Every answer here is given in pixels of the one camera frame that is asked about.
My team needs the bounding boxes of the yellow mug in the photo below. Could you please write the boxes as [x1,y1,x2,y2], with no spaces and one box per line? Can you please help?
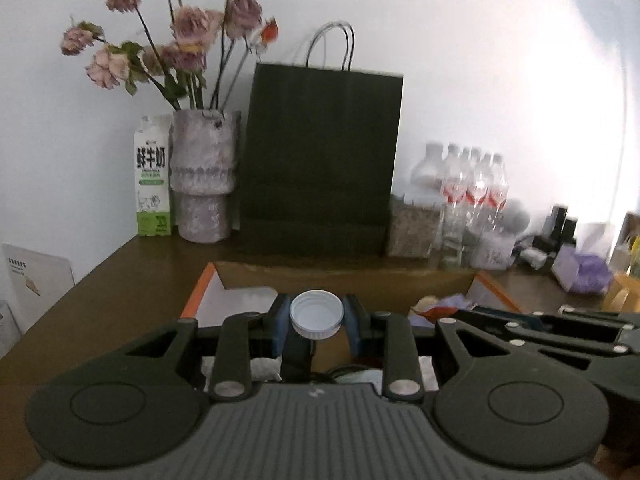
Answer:
[602,272,640,311]

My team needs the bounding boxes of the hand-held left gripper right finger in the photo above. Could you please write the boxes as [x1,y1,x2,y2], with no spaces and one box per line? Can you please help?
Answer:
[341,292,516,403]

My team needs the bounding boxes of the dried pink flower bouquet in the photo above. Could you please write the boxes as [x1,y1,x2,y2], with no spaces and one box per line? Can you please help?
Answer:
[60,0,281,112]

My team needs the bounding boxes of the white booklet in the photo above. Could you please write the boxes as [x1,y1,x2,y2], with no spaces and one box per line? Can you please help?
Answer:
[0,242,76,334]

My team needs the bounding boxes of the green white milk carton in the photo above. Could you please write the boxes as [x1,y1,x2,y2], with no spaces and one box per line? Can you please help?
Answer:
[133,114,174,237]

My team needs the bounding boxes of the empty drinking glass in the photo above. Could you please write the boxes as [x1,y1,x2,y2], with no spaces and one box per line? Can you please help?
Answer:
[439,207,467,269]

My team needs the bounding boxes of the pack of water bottles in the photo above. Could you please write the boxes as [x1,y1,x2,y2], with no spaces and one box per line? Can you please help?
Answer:
[409,140,516,271]

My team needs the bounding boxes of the grey fluffy ball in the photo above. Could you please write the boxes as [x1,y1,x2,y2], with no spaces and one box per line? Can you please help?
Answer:
[500,198,531,236]

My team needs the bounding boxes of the pale green cloth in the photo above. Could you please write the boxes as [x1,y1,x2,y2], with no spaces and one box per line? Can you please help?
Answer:
[327,366,386,386]

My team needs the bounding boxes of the purple knit cloth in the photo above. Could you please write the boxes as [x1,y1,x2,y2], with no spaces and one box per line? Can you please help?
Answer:
[435,293,474,311]

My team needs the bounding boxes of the small black bottles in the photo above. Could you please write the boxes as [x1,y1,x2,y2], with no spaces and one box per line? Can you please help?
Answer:
[544,203,579,249]

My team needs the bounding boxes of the brown wooden desktop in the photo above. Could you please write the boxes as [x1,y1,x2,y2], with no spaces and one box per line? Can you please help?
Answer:
[0,232,640,480]

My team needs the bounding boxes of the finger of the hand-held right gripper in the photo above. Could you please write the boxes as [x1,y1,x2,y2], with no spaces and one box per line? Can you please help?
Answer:
[452,306,627,334]
[505,332,632,376]

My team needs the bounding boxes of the white charger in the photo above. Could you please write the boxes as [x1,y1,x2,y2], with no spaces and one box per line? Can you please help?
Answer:
[519,247,549,271]

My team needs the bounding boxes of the white box of purple tissue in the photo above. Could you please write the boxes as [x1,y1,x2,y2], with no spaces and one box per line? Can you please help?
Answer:
[549,222,616,296]

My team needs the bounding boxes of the orange cardboard box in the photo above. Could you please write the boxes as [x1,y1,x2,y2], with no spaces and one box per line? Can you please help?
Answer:
[180,260,532,391]

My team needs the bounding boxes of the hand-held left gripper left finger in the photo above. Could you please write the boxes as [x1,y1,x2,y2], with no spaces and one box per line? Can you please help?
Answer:
[122,292,293,403]

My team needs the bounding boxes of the white lid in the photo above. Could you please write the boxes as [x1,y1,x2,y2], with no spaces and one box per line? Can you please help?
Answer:
[288,288,346,340]

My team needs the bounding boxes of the lilac textured vase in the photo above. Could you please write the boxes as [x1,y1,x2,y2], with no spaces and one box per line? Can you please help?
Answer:
[169,107,241,244]

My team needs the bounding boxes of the black paper bag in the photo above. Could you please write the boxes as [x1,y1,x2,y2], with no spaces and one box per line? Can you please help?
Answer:
[238,21,405,261]

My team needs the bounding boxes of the white tissue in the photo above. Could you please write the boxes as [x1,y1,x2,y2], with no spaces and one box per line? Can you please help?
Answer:
[200,354,284,385]

